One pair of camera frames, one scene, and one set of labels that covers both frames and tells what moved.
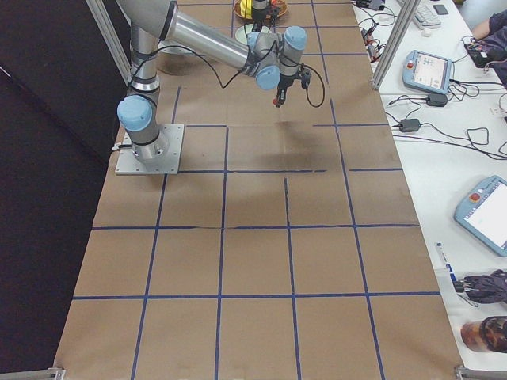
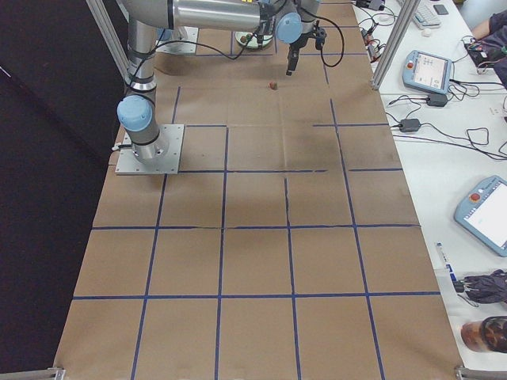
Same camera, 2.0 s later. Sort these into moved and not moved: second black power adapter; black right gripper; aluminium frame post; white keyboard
Moved: black right gripper
Not moved: aluminium frame post; white keyboard; second black power adapter
